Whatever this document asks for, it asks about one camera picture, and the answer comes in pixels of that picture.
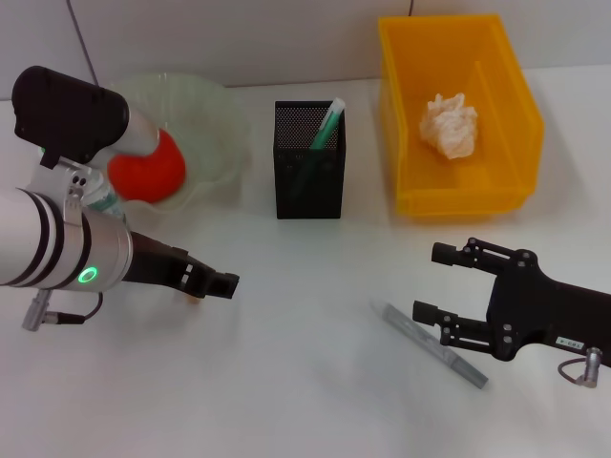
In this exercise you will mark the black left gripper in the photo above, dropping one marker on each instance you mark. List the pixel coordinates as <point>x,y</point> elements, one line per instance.
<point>153,264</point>

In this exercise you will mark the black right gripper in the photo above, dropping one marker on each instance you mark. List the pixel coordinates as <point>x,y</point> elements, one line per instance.
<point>549,310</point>

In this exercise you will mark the small wooden block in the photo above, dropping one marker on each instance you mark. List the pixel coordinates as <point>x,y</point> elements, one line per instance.
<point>194,301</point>

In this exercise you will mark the grey marker pen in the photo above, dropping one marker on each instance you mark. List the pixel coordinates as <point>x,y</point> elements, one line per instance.
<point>429,341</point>

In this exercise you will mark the orange fruit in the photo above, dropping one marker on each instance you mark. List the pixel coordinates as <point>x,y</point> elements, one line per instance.
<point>153,176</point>

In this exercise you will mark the clear plastic water bottle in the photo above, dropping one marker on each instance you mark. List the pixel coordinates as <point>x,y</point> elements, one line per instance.
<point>107,200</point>

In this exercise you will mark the white paper ball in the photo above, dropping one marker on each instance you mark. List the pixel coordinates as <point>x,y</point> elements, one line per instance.
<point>448,126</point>

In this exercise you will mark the green pen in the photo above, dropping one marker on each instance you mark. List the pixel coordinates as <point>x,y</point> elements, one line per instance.
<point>327,126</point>

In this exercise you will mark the black mesh pen holder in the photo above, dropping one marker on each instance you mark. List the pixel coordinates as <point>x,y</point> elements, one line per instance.
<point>308,191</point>

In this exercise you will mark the green glass fruit plate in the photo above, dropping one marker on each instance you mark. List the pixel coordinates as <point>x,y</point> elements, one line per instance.
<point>205,119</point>

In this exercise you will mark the yellow plastic bin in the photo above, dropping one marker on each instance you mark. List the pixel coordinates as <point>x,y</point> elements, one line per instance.
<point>410,167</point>

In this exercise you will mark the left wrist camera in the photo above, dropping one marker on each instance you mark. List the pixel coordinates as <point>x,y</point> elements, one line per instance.
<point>71,114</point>

